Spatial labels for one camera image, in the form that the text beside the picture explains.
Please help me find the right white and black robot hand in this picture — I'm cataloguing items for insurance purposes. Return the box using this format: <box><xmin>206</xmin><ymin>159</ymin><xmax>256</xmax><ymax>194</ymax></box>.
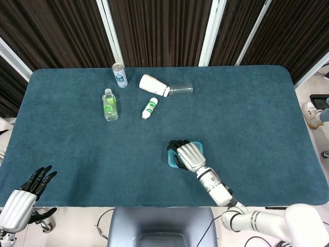
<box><xmin>166</xmin><ymin>139</ymin><xmax>207</xmax><ymax>173</ymax></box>

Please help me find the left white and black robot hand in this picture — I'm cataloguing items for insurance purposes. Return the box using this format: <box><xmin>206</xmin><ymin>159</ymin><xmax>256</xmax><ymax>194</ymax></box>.
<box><xmin>0</xmin><ymin>165</ymin><xmax>58</xmax><ymax>233</ymax></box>

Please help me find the teal plastic container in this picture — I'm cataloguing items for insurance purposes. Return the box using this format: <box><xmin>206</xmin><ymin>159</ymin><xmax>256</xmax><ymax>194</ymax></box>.
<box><xmin>168</xmin><ymin>140</ymin><xmax>205</xmax><ymax>169</ymax></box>

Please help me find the caster wheel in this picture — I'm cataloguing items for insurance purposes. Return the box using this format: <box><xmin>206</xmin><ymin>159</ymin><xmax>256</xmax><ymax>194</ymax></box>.
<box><xmin>38</xmin><ymin>220</ymin><xmax>56</xmax><ymax>234</ymax></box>

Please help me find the small white bottle green label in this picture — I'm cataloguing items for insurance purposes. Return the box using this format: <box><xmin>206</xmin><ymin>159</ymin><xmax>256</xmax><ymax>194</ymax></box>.
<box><xmin>141</xmin><ymin>97</ymin><xmax>159</xmax><ymax>120</ymax></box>

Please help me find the clear plastic cup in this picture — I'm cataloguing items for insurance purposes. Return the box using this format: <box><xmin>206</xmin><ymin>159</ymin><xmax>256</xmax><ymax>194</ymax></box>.
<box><xmin>168</xmin><ymin>82</ymin><xmax>194</xmax><ymax>96</ymax></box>

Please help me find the teal velvet tablecloth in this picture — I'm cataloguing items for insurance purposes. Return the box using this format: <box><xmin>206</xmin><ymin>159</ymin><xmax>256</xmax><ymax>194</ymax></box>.
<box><xmin>0</xmin><ymin>65</ymin><xmax>329</xmax><ymax>208</ymax></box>

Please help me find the clear bottle with green label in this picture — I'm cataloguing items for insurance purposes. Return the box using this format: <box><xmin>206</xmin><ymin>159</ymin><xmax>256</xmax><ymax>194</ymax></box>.
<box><xmin>102</xmin><ymin>88</ymin><xmax>120</xmax><ymax>121</ymax></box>

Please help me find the white drink can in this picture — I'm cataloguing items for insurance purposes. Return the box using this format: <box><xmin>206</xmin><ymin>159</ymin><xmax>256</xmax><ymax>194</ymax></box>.
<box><xmin>112</xmin><ymin>62</ymin><xmax>129</xmax><ymax>89</ymax></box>

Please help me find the white sneaker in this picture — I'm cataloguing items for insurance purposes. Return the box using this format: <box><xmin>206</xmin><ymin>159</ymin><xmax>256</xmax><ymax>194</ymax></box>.
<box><xmin>302</xmin><ymin>101</ymin><xmax>324</xmax><ymax>130</ymax></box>

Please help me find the black tablet device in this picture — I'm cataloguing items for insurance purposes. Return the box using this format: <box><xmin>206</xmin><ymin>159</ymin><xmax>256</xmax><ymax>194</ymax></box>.
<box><xmin>309</xmin><ymin>94</ymin><xmax>329</xmax><ymax>110</ymax></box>

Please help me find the black cable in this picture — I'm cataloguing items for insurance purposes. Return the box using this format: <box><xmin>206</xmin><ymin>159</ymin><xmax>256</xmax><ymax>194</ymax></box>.
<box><xmin>95</xmin><ymin>208</ymin><xmax>114</xmax><ymax>240</ymax></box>
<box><xmin>199</xmin><ymin>217</ymin><xmax>224</xmax><ymax>247</ymax></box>

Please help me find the white partition post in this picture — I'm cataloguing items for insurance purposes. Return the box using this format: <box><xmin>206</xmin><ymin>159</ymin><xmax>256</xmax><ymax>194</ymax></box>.
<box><xmin>96</xmin><ymin>0</ymin><xmax>126</xmax><ymax>68</ymax></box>
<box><xmin>294</xmin><ymin>50</ymin><xmax>329</xmax><ymax>91</ymax></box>
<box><xmin>198</xmin><ymin>0</ymin><xmax>227</xmax><ymax>67</ymax></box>
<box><xmin>235</xmin><ymin>0</ymin><xmax>273</xmax><ymax>66</ymax></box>
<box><xmin>0</xmin><ymin>37</ymin><xmax>33</xmax><ymax>83</ymax></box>

